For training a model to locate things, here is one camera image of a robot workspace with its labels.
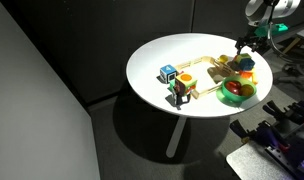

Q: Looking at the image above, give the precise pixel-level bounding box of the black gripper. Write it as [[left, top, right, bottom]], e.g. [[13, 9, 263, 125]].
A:
[[235, 35, 268, 55]]

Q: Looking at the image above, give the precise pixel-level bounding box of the blue cube block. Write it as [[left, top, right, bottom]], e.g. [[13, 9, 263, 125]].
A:
[[239, 58, 255, 71]]

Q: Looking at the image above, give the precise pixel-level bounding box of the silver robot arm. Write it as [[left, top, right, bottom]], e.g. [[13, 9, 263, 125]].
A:
[[235, 0, 301, 54]]

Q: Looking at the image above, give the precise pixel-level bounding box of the yellow banana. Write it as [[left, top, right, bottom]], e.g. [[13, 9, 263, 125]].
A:
[[251, 68, 258, 85]]

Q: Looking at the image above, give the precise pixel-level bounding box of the orange cube block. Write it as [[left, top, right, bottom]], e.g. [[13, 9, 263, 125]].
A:
[[239, 70, 254, 79]]

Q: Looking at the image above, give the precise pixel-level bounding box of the red apple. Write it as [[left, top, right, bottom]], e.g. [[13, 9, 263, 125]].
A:
[[225, 81, 241, 95]]

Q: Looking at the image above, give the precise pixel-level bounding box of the yellow round fruit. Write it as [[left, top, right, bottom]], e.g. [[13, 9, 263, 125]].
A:
[[239, 84, 254, 96]]

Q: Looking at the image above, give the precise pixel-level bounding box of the green bowl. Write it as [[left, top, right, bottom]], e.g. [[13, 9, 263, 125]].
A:
[[216, 76, 257, 103]]

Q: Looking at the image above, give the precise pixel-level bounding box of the multicolour toy cube on stand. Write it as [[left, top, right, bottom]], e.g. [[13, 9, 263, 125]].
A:
[[170, 73, 197, 108]]

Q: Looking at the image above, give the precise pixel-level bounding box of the blue number cube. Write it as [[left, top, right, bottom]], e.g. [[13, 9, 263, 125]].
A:
[[160, 64, 177, 84]]

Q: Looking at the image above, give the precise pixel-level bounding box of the purple orange clamp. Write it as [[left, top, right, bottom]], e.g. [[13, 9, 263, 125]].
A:
[[229, 120, 290, 149]]

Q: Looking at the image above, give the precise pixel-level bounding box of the perforated metal breadboard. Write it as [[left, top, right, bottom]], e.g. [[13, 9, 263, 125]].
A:
[[226, 141, 304, 180]]

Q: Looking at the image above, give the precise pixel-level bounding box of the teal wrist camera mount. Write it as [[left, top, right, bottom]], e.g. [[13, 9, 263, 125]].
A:
[[254, 23, 288, 37]]

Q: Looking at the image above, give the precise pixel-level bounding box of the black cable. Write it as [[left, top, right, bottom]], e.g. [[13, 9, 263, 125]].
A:
[[266, 16, 304, 64]]

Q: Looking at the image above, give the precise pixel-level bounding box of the white table pedestal leg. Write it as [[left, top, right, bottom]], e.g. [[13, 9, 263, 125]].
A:
[[166, 116, 187, 158]]

